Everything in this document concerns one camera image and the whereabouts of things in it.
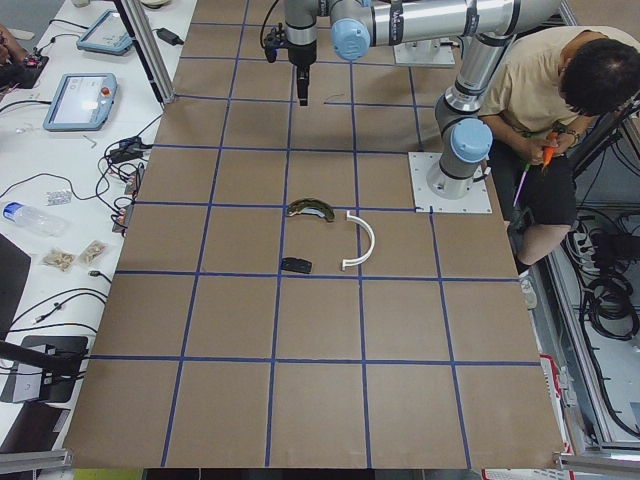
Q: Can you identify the black power adapter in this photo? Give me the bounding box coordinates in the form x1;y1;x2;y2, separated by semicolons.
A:
155;28;184;46

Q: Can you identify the green brake shoe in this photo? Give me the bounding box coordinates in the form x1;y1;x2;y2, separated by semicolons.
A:
286;197;335;222

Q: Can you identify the clear plastic water bottle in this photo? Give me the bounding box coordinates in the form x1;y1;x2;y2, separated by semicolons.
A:
1;201;68;237

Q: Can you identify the black monitor stand base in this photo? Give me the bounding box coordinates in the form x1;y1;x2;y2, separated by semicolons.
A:
1;335;89;404

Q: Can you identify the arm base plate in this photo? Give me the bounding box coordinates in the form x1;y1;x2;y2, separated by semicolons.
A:
393;38;459;69
408;152;492;215

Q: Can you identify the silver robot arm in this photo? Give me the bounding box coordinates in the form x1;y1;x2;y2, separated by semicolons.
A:
261;0;560;199

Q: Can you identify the orange handled tool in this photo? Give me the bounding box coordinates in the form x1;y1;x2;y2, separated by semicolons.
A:
541;131;560;172

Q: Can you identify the teach pendant far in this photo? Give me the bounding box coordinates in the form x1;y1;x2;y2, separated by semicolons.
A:
76;10;132;56

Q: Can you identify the black brake pad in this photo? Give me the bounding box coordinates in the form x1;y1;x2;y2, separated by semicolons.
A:
280;257;313;275

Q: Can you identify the aluminium frame post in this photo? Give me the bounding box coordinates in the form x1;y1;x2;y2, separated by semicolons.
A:
114;0;175;105

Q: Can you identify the white curved plastic part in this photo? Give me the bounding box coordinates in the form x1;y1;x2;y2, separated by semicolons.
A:
340;209;377;272

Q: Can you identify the teach pendant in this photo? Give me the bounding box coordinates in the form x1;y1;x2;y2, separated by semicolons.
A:
76;10;132;56
43;73;118;132

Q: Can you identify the teach pendant near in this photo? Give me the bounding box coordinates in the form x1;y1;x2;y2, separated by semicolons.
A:
43;73;118;132

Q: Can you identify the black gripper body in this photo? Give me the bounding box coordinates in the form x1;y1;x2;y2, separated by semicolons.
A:
288;40;316;98

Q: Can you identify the snack bag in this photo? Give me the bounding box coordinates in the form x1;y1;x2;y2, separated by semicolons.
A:
40;248;76;272
77;240;109;266

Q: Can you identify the person in beige shirt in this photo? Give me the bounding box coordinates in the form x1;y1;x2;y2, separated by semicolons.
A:
478;26;639;309

